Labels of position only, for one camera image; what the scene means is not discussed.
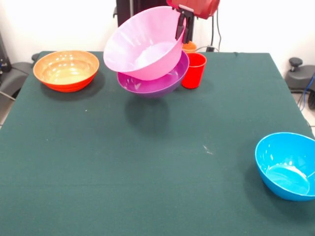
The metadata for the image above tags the large pink bowl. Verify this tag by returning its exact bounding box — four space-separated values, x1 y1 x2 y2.
103 6 188 81

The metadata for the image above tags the large light blue bowl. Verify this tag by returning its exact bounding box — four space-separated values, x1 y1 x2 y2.
254 132 315 202

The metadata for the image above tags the large orange bowl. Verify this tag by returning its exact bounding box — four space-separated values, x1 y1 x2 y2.
33 50 100 93

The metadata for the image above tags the red cup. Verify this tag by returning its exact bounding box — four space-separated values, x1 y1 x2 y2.
181 52 207 89

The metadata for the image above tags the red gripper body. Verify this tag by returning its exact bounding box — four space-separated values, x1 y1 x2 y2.
166 0 221 20

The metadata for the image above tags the dark green table cloth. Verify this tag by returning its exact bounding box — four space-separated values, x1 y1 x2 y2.
0 51 315 236

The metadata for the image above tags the black hanging cable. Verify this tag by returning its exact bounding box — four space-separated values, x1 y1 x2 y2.
196 9 222 53

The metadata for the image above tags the purple bowl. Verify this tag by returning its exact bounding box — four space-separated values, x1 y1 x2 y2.
117 50 190 99

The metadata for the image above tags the blue cable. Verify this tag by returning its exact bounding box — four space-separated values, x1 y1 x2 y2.
297 73 315 130

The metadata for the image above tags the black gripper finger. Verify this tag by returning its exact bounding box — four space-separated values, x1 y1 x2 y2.
175 11 187 40
183 12 195 44

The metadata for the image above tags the orange cup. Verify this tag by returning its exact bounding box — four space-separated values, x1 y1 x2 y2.
182 41 197 54

